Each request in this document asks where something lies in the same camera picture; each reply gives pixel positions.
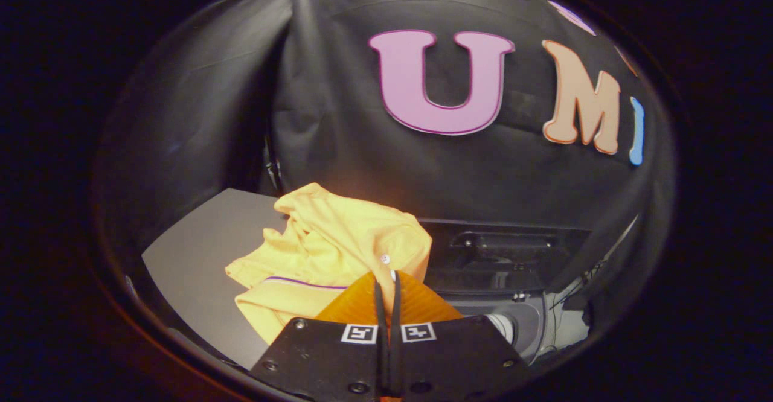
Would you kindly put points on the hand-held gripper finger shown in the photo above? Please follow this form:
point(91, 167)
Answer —
point(380, 341)
point(395, 341)

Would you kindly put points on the yellow shirt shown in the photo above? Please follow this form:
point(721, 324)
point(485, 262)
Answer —
point(326, 245)

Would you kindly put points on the dark washing machine lid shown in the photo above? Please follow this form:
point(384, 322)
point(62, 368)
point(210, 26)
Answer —
point(501, 257)

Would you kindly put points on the white and dark cabinet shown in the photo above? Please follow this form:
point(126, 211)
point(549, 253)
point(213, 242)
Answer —
point(193, 269)

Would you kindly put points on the black backdrop cloth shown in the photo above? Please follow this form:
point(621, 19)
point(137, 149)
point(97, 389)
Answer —
point(338, 130)

